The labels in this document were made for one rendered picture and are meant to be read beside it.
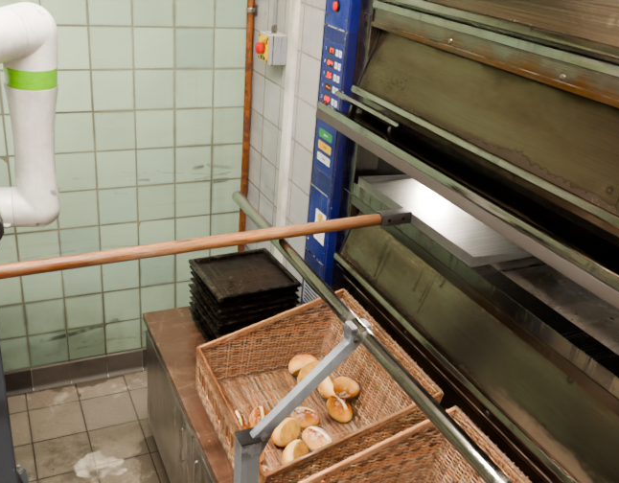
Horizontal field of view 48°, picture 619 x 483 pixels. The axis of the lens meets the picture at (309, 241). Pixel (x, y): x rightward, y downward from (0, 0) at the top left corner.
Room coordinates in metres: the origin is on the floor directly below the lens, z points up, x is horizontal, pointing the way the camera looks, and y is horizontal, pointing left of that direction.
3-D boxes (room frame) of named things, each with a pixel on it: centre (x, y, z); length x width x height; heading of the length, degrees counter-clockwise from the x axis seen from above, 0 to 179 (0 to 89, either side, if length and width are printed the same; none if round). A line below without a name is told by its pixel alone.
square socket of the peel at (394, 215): (1.66, -0.21, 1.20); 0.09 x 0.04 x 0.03; 117
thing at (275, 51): (2.47, 0.19, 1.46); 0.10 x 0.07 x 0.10; 27
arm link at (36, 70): (1.58, 0.67, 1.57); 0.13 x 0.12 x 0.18; 161
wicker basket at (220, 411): (1.54, -0.03, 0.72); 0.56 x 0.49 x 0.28; 26
